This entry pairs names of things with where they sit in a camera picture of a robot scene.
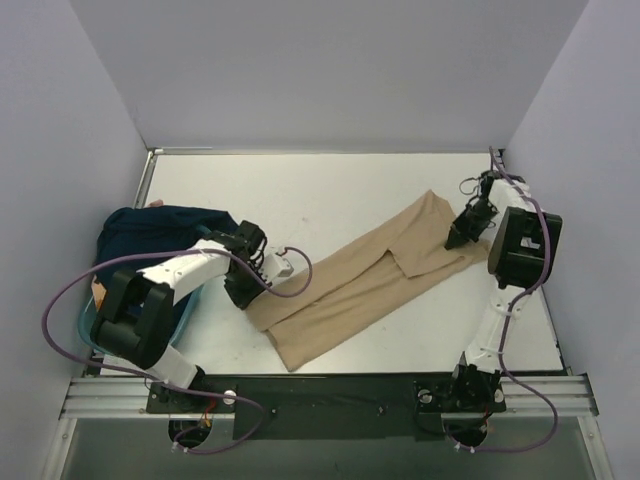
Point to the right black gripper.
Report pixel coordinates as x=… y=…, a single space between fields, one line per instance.
x=468 y=223

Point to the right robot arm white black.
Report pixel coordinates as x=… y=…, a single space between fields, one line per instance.
x=520 y=261

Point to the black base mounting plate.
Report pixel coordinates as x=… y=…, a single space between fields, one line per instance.
x=340 y=423

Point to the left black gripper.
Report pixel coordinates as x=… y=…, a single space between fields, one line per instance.
x=242 y=282

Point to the pink patterned t shirt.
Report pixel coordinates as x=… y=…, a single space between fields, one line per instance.
x=97 y=289

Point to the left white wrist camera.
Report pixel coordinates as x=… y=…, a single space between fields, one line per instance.
x=275 y=266

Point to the beige t shirt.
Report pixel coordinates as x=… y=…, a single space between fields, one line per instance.
x=311 y=313

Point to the aluminium frame rail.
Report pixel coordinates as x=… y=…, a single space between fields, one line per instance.
x=121 y=397

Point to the navy blue t shirt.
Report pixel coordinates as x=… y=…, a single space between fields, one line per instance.
x=129 y=231

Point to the teal plastic basket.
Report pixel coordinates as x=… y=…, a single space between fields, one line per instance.
x=181 y=312

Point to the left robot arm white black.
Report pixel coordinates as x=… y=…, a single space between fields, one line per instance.
x=135 y=321

